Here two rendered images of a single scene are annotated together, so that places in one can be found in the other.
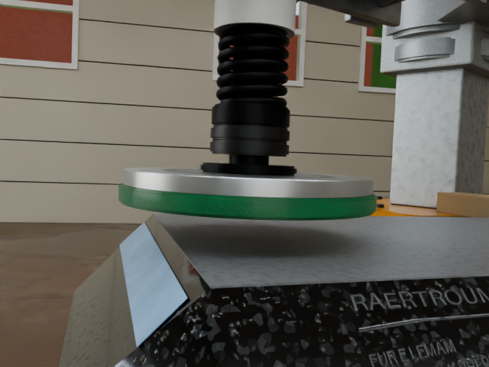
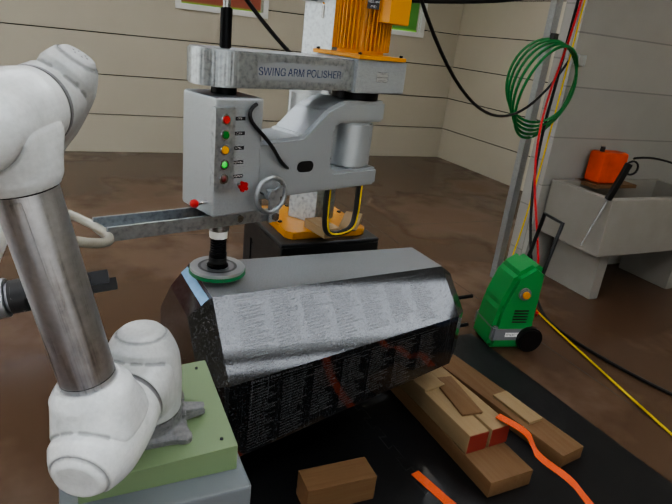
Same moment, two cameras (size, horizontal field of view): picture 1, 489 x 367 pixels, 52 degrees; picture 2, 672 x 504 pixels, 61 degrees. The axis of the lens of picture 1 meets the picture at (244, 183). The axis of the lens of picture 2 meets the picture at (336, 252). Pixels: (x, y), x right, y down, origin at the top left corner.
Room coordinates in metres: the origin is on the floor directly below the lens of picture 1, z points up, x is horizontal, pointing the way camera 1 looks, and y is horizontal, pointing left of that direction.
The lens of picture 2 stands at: (-1.67, 0.06, 1.78)
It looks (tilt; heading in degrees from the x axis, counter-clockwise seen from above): 21 degrees down; 346
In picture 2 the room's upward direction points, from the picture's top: 7 degrees clockwise
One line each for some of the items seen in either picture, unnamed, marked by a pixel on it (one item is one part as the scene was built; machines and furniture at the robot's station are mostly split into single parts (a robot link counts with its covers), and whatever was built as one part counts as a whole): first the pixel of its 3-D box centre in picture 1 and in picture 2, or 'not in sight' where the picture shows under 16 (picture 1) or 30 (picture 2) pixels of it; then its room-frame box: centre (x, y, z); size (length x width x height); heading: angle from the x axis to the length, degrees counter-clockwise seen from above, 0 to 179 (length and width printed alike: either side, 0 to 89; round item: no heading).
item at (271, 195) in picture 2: not in sight; (265, 192); (0.40, -0.17, 1.20); 0.15 x 0.10 x 0.15; 121
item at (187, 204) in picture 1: (247, 184); (217, 267); (0.44, 0.00, 0.87); 0.22 x 0.22 x 0.04
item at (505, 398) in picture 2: not in sight; (517, 407); (0.50, -1.55, 0.09); 0.25 x 0.10 x 0.01; 19
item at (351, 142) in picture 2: not in sight; (349, 141); (0.78, -0.57, 1.35); 0.19 x 0.19 x 0.20
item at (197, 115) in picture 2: not in sight; (239, 154); (0.48, -0.07, 1.32); 0.36 x 0.22 x 0.45; 121
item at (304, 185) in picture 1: (248, 180); (217, 266); (0.44, 0.00, 0.88); 0.21 x 0.21 x 0.01
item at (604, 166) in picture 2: not in sight; (610, 166); (2.49, -3.30, 1.00); 0.50 x 0.22 x 0.33; 103
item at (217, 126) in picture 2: not in sight; (222, 149); (0.30, 0.00, 1.37); 0.08 x 0.03 x 0.28; 121
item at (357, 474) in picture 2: not in sight; (336, 484); (0.08, -0.50, 0.07); 0.30 x 0.12 x 0.12; 101
